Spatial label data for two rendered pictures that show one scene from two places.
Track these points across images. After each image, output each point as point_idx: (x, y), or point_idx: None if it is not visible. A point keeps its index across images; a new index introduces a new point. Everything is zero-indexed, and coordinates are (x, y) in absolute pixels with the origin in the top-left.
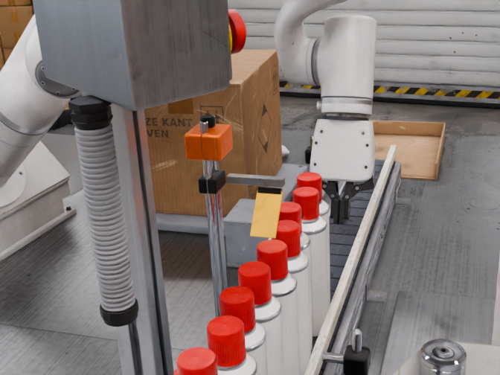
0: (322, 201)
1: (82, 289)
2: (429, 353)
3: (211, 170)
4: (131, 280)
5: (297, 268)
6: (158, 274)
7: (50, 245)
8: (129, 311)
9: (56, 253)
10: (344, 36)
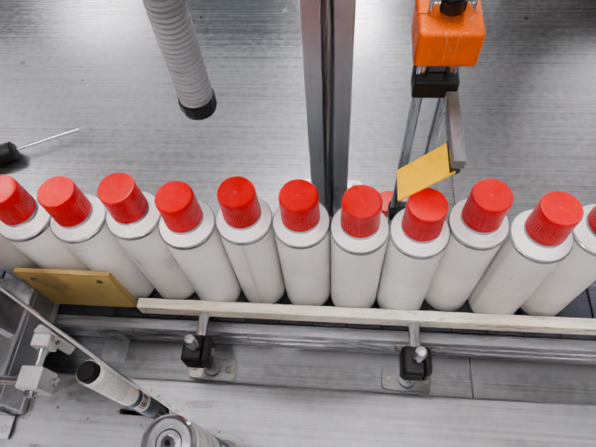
0: None
1: (521, 68)
2: (167, 425)
3: (424, 67)
4: (188, 88)
5: (399, 247)
6: (338, 111)
7: (592, 7)
8: (184, 109)
9: (578, 19)
10: None
